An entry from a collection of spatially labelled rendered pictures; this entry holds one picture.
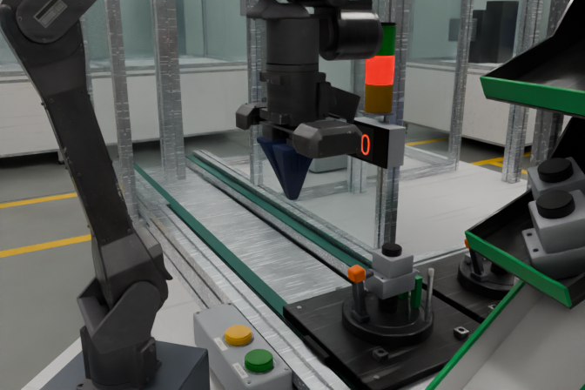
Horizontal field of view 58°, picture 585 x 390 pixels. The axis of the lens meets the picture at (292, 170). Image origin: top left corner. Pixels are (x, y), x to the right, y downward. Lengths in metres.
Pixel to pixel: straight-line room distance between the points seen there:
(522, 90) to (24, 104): 5.35
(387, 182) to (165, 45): 0.91
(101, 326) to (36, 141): 5.23
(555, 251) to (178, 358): 0.40
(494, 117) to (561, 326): 5.30
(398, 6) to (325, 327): 0.55
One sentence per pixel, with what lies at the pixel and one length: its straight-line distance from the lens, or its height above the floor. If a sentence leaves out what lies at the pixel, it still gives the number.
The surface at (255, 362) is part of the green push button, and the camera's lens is 0.76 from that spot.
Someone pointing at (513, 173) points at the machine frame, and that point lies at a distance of 2.00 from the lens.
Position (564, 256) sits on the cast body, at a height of 1.22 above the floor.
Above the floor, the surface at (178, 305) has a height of 0.86.
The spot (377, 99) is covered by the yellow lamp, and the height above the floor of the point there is 1.29.
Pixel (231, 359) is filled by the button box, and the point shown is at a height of 0.96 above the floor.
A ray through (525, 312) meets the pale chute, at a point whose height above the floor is 1.10.
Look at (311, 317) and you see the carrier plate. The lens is 0.86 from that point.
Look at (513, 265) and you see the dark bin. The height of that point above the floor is 1.20.
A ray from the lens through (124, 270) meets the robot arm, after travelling 0.52.
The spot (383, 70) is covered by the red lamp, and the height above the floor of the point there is 1.34.
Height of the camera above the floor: 1.42
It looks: 16 degrees down
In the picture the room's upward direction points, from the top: straight up
